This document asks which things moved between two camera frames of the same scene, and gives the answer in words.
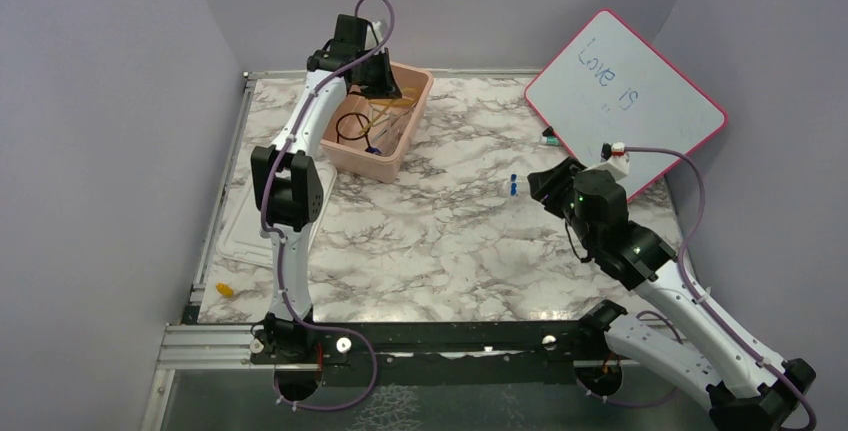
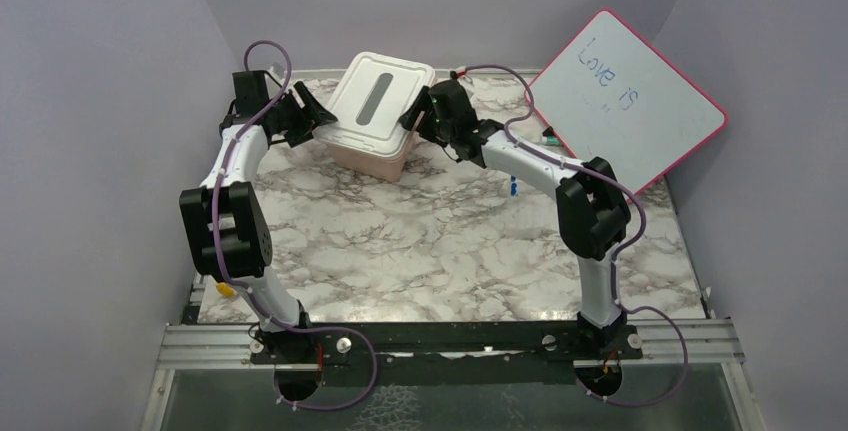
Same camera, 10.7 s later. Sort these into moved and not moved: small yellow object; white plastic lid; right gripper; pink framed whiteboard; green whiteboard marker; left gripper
Moved: white plastic lid; left gripper; right gripper
Not moved: small yellow object; pink framed whiteboard; green whiteboard marker
